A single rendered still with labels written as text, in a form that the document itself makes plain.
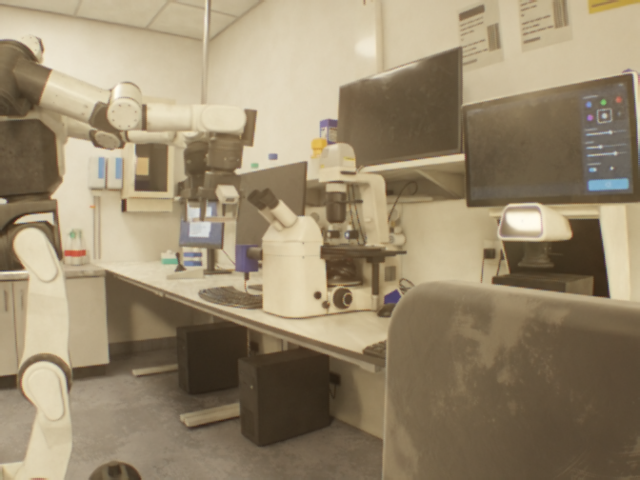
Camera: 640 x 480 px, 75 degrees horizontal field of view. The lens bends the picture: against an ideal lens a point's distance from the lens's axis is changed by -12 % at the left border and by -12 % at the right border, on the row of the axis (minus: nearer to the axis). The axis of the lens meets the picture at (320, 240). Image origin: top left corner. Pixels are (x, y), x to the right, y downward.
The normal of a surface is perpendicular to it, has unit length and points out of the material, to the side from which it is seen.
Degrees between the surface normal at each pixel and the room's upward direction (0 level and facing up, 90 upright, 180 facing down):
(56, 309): 114
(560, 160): 93
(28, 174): 101
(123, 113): 126
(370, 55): 90
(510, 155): 93
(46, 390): 90
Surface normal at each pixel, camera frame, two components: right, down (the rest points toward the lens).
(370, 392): -0.79, 0.01
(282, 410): 0.61, 0.02
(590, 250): -0.71, 0.46
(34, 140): 0.44, 0.22
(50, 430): 0.51, 0.43
